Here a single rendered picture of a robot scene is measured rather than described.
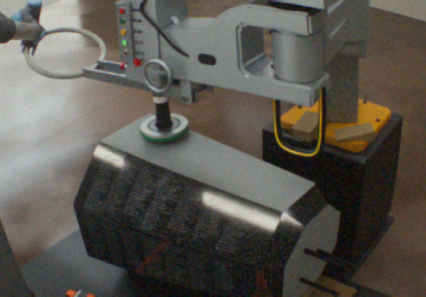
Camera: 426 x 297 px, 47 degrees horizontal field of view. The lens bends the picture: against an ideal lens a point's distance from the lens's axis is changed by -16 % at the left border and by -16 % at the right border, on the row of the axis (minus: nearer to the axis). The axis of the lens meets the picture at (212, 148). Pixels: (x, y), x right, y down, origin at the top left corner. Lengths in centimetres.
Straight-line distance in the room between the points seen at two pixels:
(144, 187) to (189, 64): 55
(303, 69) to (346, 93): 74
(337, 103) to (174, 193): 92
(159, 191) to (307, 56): 85
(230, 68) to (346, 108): 82
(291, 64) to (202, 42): 37
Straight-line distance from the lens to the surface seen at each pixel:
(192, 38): 214
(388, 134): 278
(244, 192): 215
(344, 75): 264
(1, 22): 209
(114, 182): 248
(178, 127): 251
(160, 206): 230
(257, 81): 205
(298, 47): 193
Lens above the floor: 204
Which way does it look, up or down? 30 degrees down
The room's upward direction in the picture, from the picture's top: 4 degrees counter-clockwise
